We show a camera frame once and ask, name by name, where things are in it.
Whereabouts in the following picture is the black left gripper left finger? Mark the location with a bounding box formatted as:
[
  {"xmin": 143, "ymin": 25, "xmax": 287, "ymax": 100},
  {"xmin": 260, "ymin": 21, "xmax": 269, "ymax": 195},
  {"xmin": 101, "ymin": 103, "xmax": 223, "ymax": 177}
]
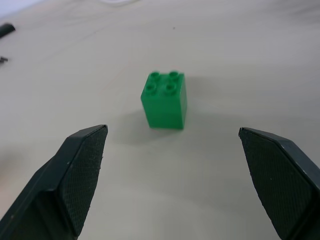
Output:
[{"xmin": 0, "ymin": 124, "xmax": 109, "ymax": 240}]

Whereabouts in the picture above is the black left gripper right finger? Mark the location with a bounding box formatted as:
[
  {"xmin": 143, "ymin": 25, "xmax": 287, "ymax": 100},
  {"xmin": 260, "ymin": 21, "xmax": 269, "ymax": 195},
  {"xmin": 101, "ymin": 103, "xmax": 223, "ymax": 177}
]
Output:
[{"xmin": 238, "ymin": 126, "xmax": 320, "ymax": 240}]

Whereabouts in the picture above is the green toy building block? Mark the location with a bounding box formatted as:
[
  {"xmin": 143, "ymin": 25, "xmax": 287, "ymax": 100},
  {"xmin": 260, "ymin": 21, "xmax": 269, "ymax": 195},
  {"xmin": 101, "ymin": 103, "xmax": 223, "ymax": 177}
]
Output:
[{"xmin": 140, "ymin": 70, "xmax": 188, "ymax": 130}]

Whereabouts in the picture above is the black rounded object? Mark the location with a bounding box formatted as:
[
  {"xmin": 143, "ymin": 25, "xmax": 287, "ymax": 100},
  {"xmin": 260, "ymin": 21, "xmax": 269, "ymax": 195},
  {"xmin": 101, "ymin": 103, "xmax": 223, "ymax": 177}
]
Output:
[{"xmin": 0, "ymin": 23, "xmax": 16, "ymax": 39}]

